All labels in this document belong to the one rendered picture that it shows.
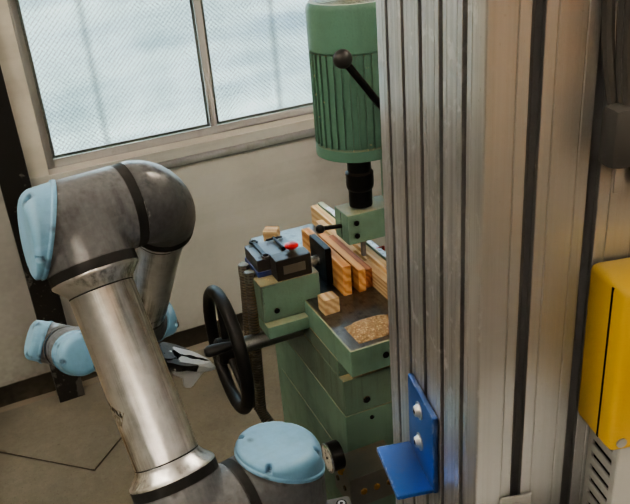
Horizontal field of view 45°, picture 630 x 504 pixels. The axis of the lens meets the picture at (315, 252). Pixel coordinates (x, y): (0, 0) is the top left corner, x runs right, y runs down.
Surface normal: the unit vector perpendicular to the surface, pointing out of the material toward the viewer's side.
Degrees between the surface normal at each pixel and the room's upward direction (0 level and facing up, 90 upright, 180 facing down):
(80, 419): 0
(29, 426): 0
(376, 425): 90
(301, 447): 7
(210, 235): 90
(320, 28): 90
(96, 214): 61
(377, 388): 90
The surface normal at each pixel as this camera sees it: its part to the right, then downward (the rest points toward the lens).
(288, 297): 0.40, 0.38
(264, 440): 0.03, -0.93
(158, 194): 0.66, -0.13
